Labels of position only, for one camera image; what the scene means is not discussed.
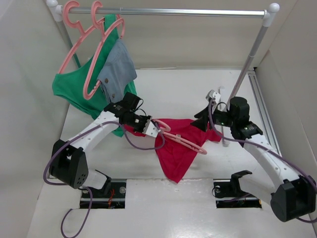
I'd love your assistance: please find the pink hanger with clothes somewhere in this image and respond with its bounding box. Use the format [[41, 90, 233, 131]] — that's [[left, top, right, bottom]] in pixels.
[[83, 0, 125, 100]]

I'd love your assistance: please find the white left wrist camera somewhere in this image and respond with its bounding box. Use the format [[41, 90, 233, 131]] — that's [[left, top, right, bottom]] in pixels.
[[143, 119, 160, 138]]

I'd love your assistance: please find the silver white clothes rack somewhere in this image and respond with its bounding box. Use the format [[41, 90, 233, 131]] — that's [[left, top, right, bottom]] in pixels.
[[46, 0, 280, 147]]

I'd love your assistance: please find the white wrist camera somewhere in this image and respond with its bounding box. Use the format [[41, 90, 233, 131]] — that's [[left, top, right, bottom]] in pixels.
[[143, 119, 160, 138], [206, 90, 221, 105]]

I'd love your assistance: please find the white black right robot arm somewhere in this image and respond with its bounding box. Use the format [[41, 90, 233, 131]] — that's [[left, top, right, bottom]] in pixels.
[[191, 90, 317, 224]]

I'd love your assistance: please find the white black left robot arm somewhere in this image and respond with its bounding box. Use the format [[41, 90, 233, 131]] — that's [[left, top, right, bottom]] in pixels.
[[48, 93, 159, 197]]

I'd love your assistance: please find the green tank top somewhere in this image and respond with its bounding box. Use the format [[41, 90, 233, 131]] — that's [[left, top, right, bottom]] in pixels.
[[52, 14, 138, 137]]

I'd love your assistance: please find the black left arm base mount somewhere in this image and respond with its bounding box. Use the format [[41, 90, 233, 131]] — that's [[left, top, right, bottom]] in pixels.
[[79, 170, 127, 209]]

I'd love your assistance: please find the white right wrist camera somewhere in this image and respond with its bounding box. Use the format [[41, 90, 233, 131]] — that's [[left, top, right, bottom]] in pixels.
[[206, 90, 221, 105]]

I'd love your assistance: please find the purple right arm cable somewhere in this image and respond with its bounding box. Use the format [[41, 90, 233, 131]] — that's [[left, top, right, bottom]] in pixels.
[[208, 98, 317, 224]]

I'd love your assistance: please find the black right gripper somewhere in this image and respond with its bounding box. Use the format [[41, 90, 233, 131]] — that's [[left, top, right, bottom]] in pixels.
[[190, 102, 236, 132]]

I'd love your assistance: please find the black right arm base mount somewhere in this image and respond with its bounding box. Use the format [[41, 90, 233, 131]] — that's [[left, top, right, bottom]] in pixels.
[[211, 170, 262, 209]]

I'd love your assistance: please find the red t shirt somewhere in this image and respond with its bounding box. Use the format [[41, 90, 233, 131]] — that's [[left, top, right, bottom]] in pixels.
[[123, 118, 223, 184]]

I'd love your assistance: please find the grey denim garment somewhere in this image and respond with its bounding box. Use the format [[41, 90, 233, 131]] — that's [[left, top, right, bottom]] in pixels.
[[97, 39, 137, 103]]

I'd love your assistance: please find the aluminium rail on right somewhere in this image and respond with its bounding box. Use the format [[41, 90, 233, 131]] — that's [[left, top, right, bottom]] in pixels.
[[247, 70, 281, 155]]

